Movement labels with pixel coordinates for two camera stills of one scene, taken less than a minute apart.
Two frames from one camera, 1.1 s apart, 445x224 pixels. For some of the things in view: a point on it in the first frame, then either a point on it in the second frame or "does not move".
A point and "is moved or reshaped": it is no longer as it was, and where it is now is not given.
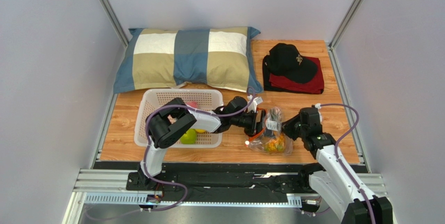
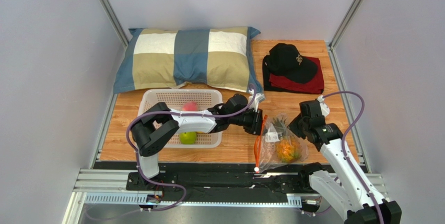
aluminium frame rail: x=110 y=190 does not move
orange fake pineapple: x=273 y=124 to x=287 y=151
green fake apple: x=189 y=137 does not move
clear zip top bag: x=271 y=139 is moved or reshaped
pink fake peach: x=192 y=104 does not move
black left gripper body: x=248 y=122 does not move
